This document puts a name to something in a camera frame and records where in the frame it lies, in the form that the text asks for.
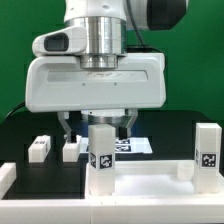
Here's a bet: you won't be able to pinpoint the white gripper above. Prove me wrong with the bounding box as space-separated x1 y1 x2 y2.
25 53 166 143

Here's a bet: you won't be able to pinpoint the white desk top tray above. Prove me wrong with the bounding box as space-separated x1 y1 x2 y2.
85 160 224 199

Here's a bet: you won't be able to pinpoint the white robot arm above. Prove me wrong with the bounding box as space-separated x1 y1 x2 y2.
25 0 189 143

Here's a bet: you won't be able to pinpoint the fiducial marker sheet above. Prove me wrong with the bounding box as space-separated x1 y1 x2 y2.
115 137 152 154

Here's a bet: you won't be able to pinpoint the white front rail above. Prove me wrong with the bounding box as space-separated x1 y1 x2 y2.
0 198 224 224

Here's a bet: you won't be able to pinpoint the black cables on table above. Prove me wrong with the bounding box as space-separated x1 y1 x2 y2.
3 101 28 119

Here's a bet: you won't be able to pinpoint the white left rail block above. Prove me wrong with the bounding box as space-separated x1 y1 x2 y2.
0 163 17 200

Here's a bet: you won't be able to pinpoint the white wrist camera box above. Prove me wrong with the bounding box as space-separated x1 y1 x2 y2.
32 26 87 57

